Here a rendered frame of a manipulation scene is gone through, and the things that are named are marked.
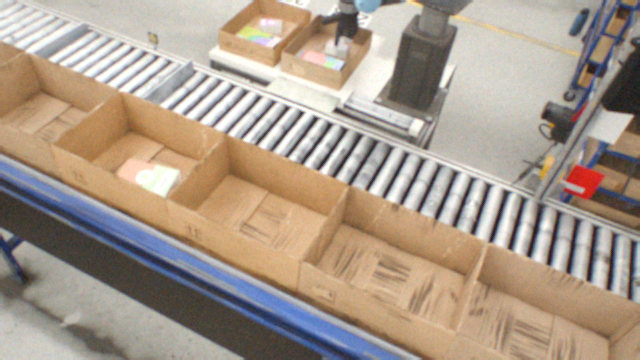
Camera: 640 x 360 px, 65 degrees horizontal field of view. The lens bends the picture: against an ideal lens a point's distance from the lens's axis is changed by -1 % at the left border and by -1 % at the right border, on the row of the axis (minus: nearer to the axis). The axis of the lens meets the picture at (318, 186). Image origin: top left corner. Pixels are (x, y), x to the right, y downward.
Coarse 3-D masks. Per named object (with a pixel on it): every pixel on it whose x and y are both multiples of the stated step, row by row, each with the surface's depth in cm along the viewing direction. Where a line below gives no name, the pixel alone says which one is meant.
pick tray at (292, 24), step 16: (256, 0) 245; (272, 0) 246; (240, 16) 237; (256, 16) 251; (272, 16) 252; (288, 16) 248; (304, 16) 244; (224, 32) 222; (288, 32) 243; (224, 48) 228; (240, 48) 224; (256, 48) 220; (272, 48) 217; (272, 64) 223
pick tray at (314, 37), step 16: (320, 16) 240; (304, 32) 231; (320, 32) 246; (368, 32) 235; (288, 48) 221; (304, 48) 235; (320, 48) 236; (352, 48) 239; (368, 48) 236; (288, 64) 218; (304, 64) 215; (320, 64) 211; (352, 64) 220; (320, 80) 217; (336, 80) 213
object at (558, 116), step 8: (552, 104) 167; (544, 112) 166; (552, 112) 164; (560, 112) 164; (568, 112) 164; (576, 112) 166; (552, 120) 166; (560, 120) 164; (568, 120) 163; (576, 120) 163; (552, 128) 170; (560, 128) 168; (568, 128) 165; (560, 136) 170
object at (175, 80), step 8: (192, 64) 215; (176, 72) 206; (184, 72) 212; (192, 72) 217; (168, 80) 204; (176, 80) 209; (184, 80) 214; (160, 88) 201; (168, 88) 206; (176, 88) 211; (152, 96) 198; (160, 96) 203; (168, 96) 208
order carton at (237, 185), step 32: (224, 160) 153; (256, 160) 150; (288, 160) 144; (192, 192) 142; (224, 192) 155; (256, 192) 156; (288, 192) 153; (320, 192) 147; (192, 224) 132; (224, 224) 146; (256, 224) 148; (288, 224) 148; (320, 224) 150; (224, 256) 136; (256, 256) 128; (288, 256) 122; (288, 288) 132
